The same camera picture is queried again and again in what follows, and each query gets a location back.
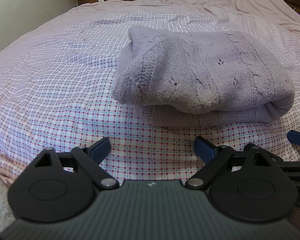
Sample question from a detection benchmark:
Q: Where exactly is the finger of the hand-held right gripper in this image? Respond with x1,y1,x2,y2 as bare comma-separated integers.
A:
287,130,300,147

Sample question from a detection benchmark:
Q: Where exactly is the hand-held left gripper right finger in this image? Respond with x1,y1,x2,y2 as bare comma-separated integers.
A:
185,136,273,190

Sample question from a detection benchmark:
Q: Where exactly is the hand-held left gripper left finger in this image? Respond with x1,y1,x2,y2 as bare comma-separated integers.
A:
34,137,120,190

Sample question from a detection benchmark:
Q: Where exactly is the lilac knitted sweater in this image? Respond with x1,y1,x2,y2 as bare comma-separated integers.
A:
112,24,296,127

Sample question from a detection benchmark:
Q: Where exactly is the pink checked bed sheet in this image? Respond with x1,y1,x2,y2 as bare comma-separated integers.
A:
0,0,300,188

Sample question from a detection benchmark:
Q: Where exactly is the white fluffy cloth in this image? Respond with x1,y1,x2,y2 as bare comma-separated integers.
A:
0,174,17,234

